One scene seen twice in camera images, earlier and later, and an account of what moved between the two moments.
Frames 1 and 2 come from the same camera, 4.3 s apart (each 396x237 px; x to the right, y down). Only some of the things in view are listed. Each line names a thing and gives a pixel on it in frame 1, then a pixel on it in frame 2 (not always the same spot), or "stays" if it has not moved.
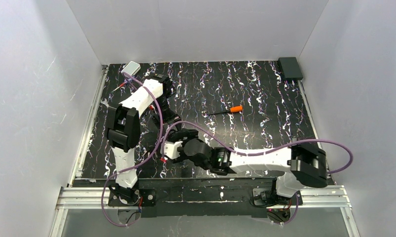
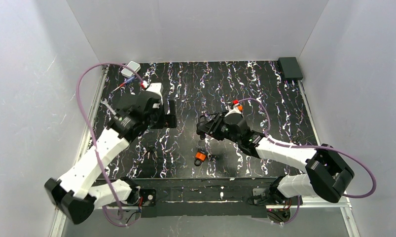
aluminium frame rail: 75,197 stays
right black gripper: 177,136 → 211,125
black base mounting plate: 202,198 stays
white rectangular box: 131,68 stays
